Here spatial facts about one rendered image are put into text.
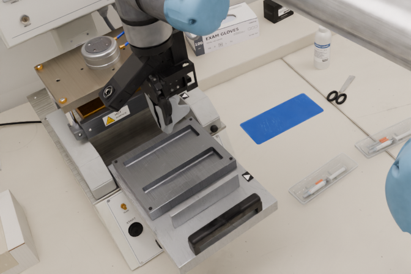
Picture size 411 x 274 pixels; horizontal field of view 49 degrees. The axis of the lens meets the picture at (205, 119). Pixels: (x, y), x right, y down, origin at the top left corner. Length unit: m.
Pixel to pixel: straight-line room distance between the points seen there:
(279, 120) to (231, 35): 0.36
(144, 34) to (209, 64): 0.79
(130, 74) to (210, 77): 0.70
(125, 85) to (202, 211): 0.29
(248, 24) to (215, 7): 0.94
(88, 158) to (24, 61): 0.67
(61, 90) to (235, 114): 0.56
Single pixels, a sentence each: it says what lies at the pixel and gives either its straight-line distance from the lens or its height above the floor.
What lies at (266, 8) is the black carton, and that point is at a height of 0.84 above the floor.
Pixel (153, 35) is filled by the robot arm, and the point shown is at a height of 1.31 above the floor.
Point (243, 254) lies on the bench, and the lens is 1.07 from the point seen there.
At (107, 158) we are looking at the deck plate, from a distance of 1.07.
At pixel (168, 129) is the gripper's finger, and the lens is 0.84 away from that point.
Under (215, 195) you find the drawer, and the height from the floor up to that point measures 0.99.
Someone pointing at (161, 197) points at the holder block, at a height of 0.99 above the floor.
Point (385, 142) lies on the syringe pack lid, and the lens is 1.26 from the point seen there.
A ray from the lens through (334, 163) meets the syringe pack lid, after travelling 1.19.
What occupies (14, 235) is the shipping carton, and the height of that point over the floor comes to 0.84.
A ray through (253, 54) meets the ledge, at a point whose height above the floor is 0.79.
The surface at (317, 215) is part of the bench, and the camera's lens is 1.12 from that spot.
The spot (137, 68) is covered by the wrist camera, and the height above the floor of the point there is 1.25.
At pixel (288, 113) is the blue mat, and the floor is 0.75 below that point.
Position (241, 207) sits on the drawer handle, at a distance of 0.82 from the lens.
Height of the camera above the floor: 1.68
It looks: 44 degrees down
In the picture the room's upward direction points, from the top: 11 degrees counter-clockwise
